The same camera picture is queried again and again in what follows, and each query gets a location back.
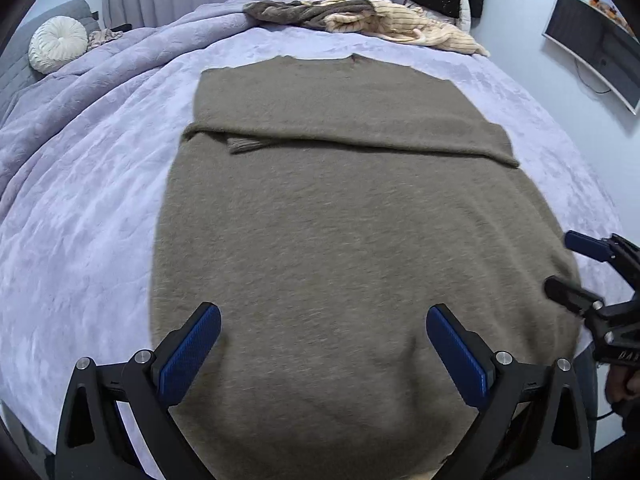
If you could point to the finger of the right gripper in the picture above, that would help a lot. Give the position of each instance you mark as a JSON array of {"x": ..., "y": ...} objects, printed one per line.
[
  {"x": 597, "y": 249},
  {"x": 571, "y": 296}
]

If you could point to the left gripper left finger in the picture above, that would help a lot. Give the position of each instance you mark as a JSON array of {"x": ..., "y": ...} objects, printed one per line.
[{"x": 93, "y": 442}]

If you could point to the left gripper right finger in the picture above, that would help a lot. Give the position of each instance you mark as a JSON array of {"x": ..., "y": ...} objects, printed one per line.
[{"x": 530, "y": 422}]

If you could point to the olive brown knit sweater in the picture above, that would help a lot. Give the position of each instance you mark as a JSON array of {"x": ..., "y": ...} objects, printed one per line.
[{"x": 324, "y": 206}]

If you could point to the person right hand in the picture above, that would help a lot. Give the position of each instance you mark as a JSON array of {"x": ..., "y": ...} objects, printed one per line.
[{"x": 621, "y": 388}]

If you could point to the white hanging garment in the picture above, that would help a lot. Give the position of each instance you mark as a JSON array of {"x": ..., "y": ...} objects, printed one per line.
[{"x": 462, "y": 21}]

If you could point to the lavender plush bed blanket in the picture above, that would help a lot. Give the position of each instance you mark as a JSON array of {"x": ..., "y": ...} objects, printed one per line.
[{"x": 85, "y": 159}]

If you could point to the cream striped fleece garment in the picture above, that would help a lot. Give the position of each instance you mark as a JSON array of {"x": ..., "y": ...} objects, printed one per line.
[{"x": 400, "y": 24}]

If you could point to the grey brown fleece garment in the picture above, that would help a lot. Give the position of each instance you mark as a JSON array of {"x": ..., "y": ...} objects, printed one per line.
[{"x": 306, "y": 14}]

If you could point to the grey quilted headboard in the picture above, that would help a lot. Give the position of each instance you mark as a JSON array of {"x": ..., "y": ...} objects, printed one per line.
[{"x": 16, "y": 73}]

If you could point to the round white pleated cushion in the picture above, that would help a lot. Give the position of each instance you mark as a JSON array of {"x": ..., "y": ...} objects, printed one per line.
[{"x": 55, "y": 43}]

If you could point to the small floral fabric piece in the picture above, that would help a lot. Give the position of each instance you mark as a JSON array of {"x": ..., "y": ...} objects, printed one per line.
[{"x": 100, "y": 37}]

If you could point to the curved wall monitor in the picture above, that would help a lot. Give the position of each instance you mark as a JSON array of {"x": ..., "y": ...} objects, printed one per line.
[{"x": 599, "y": 43}]

